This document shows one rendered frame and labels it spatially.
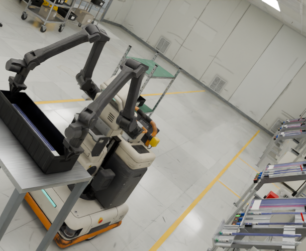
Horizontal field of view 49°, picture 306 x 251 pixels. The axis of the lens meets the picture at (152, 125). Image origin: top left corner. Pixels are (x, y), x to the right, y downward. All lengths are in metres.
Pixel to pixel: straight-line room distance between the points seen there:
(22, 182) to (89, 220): 0.97
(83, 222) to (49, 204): 0.27
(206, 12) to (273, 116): 4.05
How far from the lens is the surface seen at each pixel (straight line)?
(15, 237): 2.57
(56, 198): 2.54
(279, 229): 2.69
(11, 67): 2.00
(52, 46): 2.00
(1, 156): 1.77
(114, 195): 2.58
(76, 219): 2.46
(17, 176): 1.69
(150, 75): 4.09
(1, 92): 2.05
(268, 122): 11.39
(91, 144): 2.35
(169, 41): 12.15
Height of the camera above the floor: 1.81
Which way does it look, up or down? 19 degrees down
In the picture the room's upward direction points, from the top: 33 degrees clockwise
